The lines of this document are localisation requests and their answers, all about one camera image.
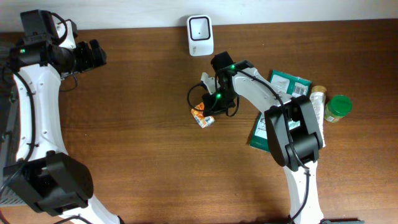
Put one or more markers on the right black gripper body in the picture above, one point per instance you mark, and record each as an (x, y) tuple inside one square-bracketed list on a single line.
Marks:
[(220, 101)]

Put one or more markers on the grey plastic mesh basket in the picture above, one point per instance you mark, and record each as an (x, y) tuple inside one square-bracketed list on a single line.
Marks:
[(10, 124)]

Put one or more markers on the green 3M package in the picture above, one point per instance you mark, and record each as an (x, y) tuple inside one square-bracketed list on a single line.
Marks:
[(286, 83)]

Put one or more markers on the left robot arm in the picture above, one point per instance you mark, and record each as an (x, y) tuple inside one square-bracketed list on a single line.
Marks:
[(36, 169)]

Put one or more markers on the white tube with gold cap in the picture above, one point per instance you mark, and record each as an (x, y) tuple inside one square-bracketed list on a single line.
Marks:
[(318, 98)]

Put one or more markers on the green lidded jar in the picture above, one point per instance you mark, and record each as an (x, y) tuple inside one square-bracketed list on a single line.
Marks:
[(337, 108)]

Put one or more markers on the small orange box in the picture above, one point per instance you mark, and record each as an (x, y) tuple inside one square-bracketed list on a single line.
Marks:
[(203, 121)]

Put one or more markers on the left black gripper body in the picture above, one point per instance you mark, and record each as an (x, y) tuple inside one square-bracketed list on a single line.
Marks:
[(84, 60)]

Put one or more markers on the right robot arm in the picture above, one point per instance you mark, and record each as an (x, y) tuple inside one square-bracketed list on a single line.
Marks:
[(293, 135)]

